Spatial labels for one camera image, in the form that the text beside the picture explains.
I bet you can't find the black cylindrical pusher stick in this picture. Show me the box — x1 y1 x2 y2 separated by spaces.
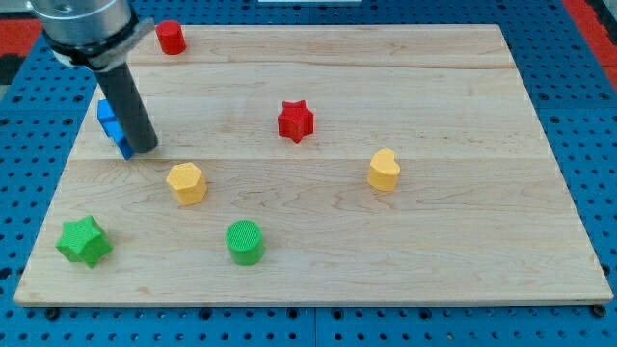
94 63 158 154

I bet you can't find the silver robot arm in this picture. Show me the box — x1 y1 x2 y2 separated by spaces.
28 0 158 153

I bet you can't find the blue block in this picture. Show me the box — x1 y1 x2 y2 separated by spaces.
96 99 134 160

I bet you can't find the red cylinder block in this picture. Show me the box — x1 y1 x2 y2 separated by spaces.
155 20 187 55

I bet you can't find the yellow hexagon block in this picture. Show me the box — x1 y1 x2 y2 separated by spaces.
166 162 208 206

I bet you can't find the green star block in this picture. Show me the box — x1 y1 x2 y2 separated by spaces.
55 215 113 268

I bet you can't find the red star block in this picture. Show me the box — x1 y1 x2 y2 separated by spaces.
277 100 314 144

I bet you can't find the wooden board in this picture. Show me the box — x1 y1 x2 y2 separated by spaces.
14 24 613 307

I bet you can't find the green cylinder block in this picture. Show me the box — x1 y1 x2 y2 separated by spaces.
226 220 264 266

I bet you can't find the yellow heart block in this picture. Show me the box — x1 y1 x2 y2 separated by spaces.
367 148 401 192

